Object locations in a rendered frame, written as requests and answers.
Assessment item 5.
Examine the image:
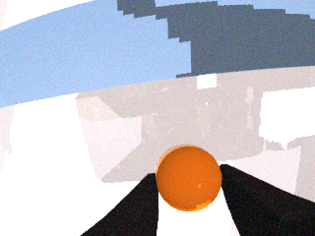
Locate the orange ball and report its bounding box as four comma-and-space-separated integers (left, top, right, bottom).
157, 147, 221, 212

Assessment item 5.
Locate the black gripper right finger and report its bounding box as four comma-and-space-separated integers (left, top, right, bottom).
220, 162, 315, 236

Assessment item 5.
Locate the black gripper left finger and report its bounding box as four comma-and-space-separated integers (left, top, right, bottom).
79, 173, 158, 236

